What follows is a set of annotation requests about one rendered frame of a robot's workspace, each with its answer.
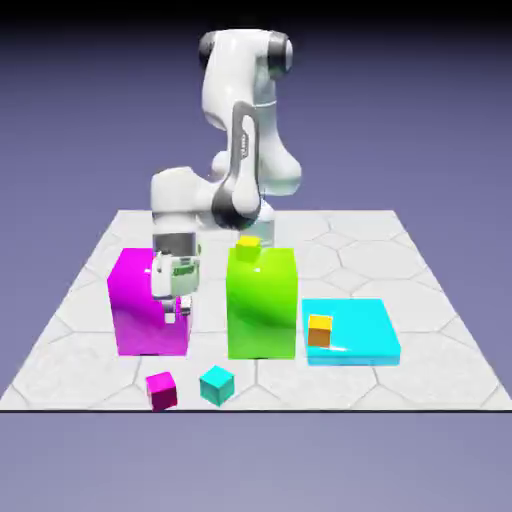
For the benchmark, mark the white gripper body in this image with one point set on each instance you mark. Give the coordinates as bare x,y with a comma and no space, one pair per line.
176,278

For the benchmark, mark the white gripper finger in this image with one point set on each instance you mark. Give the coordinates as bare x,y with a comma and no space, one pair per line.
169,312
184,307

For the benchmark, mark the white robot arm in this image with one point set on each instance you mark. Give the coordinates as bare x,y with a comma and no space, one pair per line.
240,100

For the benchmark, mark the small yellow cube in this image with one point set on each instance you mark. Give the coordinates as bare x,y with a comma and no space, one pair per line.
248,248

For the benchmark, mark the small magenta cube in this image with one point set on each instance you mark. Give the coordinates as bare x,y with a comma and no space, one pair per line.
162,391

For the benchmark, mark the small cyan cube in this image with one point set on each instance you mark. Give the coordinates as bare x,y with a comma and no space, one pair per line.
216,386

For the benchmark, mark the small orange cube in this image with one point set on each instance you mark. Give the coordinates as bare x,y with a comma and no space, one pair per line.
319,332

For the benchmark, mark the large magenta box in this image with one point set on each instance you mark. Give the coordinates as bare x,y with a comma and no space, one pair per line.
136,320

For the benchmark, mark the large green box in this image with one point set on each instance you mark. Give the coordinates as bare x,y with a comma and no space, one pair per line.
262,308

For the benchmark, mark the large cyan box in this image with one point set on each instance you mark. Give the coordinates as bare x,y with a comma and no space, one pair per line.
356,332

